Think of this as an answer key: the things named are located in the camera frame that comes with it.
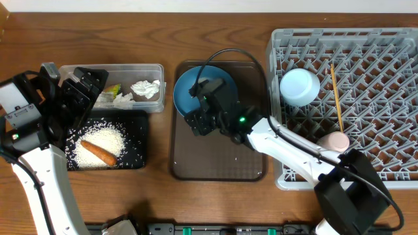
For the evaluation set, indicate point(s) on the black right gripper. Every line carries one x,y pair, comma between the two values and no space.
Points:
196,123

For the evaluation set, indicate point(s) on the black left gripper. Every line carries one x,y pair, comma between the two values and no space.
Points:
84,99

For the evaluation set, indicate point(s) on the dark blue plate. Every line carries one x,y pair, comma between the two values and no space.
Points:
183,101

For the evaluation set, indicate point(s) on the yellow green snack wrapper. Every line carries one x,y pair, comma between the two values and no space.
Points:
109,94

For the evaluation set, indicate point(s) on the orange carrot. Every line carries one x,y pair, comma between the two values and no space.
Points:
100,153

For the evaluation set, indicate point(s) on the light blue bowl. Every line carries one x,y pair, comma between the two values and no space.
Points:
299,87

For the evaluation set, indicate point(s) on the pink plastic cup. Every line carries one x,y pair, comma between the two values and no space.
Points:
336,141

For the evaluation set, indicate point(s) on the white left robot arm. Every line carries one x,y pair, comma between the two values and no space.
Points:
40,166

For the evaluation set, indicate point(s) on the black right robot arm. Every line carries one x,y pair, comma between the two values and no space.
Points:
351,195

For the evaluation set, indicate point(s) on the grey plastic dishwasher rack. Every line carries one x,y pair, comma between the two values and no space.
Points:
376,75

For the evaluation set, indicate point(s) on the pile of white rice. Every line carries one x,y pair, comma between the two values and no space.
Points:
104,137

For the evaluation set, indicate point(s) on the brown serving tray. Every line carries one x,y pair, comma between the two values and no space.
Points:
214,157

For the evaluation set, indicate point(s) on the black tray bin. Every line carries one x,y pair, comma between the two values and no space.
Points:
137,130

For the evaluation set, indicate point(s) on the clear plastic bin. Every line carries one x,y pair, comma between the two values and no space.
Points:
126,75

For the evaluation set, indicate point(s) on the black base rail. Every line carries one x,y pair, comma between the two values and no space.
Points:
172,229

